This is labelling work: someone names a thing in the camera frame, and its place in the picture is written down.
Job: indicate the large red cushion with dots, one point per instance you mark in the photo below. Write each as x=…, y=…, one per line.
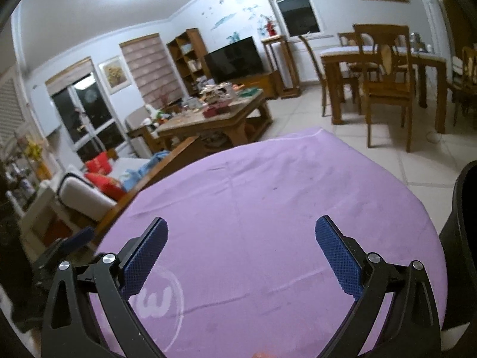
x=106, y=186

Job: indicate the glass balcony door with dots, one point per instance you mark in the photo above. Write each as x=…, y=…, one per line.
x=89, y=112

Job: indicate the blue wall decal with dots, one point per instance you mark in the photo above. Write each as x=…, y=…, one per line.
x=227, y=18

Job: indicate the tall wooden plant stand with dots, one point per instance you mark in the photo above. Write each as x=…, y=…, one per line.
x=274, y=41

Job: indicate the white framed window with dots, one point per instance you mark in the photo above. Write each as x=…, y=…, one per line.
x=294, y=11

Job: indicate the white carved box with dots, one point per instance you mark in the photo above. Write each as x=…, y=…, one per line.
x=216, y=95

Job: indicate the wooden dining chair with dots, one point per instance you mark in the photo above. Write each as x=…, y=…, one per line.
x=316, y=67
x=348, y=39
x=467, y=67
x=387, y=93

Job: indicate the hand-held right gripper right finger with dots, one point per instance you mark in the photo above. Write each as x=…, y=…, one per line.
x=340, y=257

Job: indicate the black television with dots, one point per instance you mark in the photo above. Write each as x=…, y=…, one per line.
x=234, y=59

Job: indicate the framed sunflower painting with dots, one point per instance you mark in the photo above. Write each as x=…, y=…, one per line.
x=113, y=74

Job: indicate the purple tablecloth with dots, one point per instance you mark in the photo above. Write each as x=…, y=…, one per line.
x=261, y=201

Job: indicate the metal kettle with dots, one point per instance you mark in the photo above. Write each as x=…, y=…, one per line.
x=418, y=41

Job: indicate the small red cushion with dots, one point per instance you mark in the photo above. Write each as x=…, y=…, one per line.
x=98, y=162

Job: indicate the striped roller blind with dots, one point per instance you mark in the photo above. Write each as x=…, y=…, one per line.
x=149, y=69

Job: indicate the green tray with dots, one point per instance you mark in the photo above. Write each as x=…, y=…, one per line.
x=251, y=92

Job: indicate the white cushion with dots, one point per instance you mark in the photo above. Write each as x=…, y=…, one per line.
x=85, y=197

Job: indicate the wooden armchair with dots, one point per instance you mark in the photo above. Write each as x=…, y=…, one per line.
x=136, y=138

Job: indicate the white standing air conditioner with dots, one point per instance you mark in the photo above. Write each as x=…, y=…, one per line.
x=434, y=18

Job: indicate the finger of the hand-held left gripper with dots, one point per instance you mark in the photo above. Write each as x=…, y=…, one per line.
x=78, y=240

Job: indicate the white lattice panel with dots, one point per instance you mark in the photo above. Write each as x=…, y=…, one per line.
x=11, y=108

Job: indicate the blue cloth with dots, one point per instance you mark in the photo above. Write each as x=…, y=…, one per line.
x=143, y=171

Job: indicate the white goose toy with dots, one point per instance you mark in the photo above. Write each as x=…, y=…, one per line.
x=151, y=113

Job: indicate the red flower arrangement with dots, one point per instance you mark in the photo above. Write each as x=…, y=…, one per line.
x=270, y=26

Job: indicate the red box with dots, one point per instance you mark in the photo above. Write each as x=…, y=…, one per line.
x=215, y=112

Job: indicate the wooden sofa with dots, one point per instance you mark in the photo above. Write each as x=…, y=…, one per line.
x=164, y=167

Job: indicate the wooden bookshelf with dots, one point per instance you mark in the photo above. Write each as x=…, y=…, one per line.
x=199, y=52

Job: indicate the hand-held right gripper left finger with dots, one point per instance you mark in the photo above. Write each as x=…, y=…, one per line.
x=143, y=257

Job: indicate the wooden dining table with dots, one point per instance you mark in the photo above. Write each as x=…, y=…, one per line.
x=335, y=63

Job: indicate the wooden television cabinet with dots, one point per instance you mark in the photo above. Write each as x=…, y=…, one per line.
x=261, y=85

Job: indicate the yellow flowers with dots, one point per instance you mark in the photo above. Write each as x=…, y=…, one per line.
x=33, y=149

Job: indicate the black trash bin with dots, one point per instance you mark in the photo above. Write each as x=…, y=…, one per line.
x=462, y=238

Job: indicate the wooden coffee table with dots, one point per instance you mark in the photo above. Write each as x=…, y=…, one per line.
x=216, y=123

